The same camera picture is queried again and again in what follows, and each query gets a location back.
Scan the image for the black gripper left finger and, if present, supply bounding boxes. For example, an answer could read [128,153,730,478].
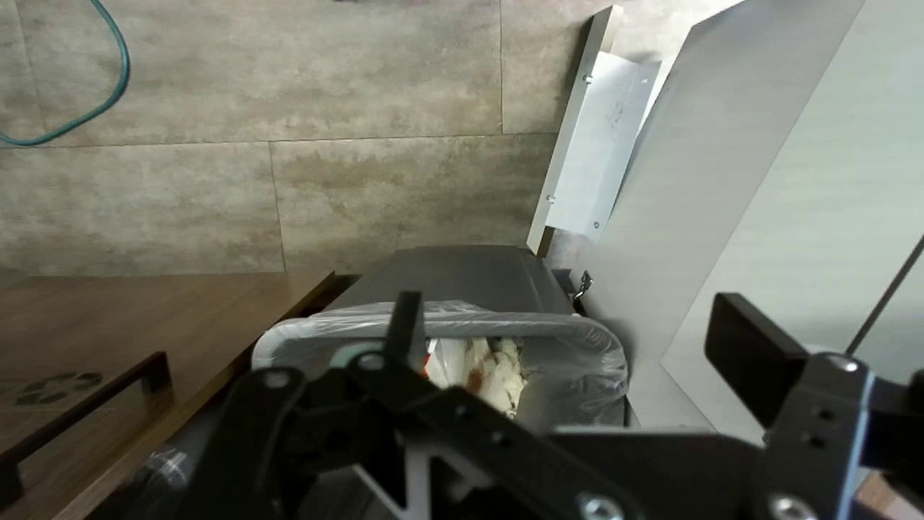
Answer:
[171,289,619,520]

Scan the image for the dark cabinet handle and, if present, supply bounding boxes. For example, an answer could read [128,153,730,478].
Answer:
[0,349,177,511]

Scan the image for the white flat panel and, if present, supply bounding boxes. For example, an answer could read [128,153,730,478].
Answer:
[522,4,668,254]

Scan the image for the black door latch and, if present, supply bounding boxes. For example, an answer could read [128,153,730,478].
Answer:
[552,266,596,302]

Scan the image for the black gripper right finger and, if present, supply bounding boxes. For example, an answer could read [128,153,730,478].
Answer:
[704,289,924,520]

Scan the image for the grey trash bin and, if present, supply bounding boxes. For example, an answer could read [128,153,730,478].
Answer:
[248,244,635,432]

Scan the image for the wooden cabinet front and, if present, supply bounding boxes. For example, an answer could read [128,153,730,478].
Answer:
[0,268,360,520]

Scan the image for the thin floor cable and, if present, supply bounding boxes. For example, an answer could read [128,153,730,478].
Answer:
[0,0,137,153]

